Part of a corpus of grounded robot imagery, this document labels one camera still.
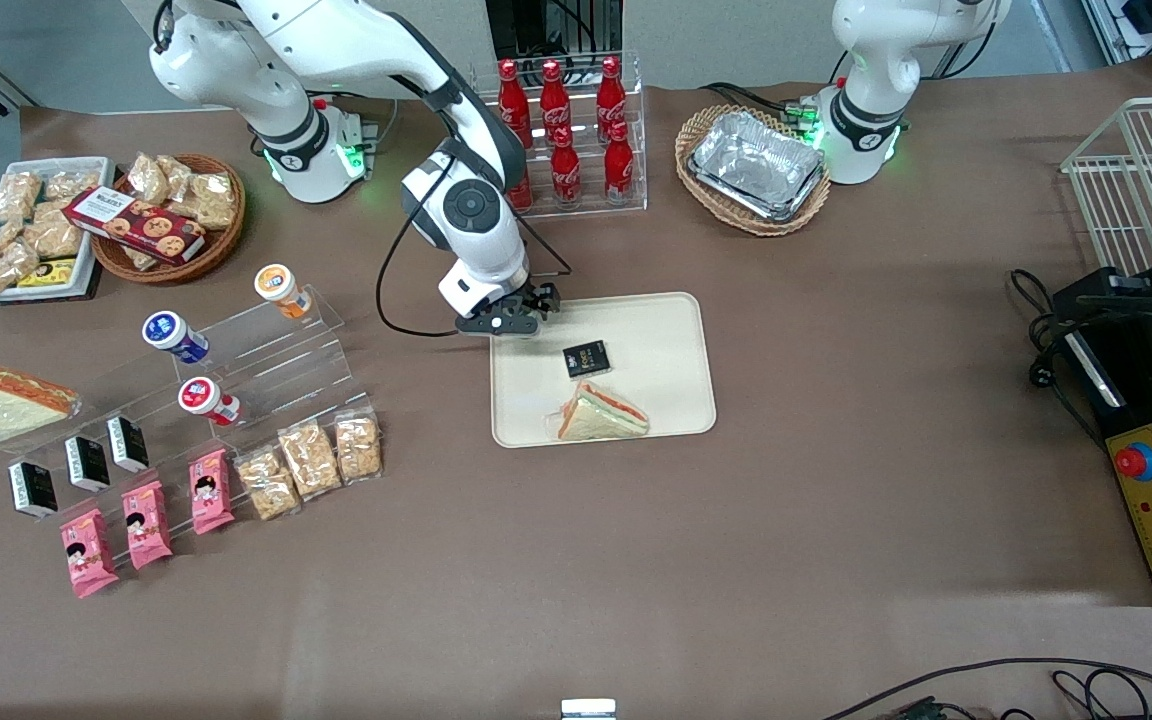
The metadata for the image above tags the black desk device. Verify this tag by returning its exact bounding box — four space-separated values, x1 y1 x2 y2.
1074 214 1152 327

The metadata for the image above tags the black equipment frame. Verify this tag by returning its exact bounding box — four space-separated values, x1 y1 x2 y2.
485 0 626 62

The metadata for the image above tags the red gum bottle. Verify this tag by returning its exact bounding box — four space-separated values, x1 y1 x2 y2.
178 377 243 427

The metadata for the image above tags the red cola bottle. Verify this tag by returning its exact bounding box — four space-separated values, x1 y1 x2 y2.
603 121 637 205
550 128 583 209
539 60 573 137
496 58 533 137
508 150 536 215
596 56 628 131

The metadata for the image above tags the black power cable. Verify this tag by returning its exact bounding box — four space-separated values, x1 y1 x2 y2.
1009 267 1109 447

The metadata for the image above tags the blue gum bottle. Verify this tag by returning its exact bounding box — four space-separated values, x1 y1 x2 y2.
142 311 212 366

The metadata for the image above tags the wrapped triangle sandwich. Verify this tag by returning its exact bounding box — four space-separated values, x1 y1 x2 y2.
548 380 652 443
0 362 86 447

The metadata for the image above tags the clear acrylic step shelf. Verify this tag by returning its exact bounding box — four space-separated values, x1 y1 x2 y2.
173 290 377 451
0 355 237 546

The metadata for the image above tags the cream plastic tray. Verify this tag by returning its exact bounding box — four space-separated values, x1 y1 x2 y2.
489 292 717 449

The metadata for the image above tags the small black snack packet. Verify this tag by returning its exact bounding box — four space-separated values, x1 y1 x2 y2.
562 341 613 382

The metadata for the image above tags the round wicker basket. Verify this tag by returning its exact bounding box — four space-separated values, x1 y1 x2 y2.
675 104 833 238
90 153 248 287

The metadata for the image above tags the red cookie box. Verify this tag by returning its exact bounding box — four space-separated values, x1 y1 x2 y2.
63 186 209 267

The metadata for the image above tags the white rectangular snack tray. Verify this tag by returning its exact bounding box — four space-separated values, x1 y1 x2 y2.
0 157 118 303

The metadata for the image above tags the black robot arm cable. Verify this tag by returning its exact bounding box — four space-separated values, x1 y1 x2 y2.
375 140 574 340

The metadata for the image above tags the aluminium foil tray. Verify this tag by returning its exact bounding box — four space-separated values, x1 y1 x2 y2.
687 110 828 224

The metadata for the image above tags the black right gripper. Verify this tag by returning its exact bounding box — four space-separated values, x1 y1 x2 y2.
505 283 564 320

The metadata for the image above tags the black wrapped rice ball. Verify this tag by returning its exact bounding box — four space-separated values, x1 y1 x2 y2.
64 435 113 494
105 415 151 475
8 460 60 520

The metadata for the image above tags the black base cable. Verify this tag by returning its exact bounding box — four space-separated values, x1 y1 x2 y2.
700 80 843 123

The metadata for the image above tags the yellow black snack packet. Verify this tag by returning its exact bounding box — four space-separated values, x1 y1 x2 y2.
16 258 78 290

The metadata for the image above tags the clear acrylic bottle rack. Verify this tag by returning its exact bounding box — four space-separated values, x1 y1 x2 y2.
469 52 650 224

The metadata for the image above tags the pink cartoon snack pack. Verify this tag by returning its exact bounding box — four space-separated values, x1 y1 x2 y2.
121 480 176 572
188 447 237 537
59 508 121 600

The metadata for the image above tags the black floor cable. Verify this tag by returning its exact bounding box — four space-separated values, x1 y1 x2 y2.
820 656 1152 720

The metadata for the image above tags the orange gum bottle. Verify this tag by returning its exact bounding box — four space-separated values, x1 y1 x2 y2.
254 263 315 320

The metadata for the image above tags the white wire basket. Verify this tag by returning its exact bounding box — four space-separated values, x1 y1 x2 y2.
1060 95 1152 278

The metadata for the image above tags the red emergency stop button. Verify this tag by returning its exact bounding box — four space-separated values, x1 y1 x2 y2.
1113 440 1152 484

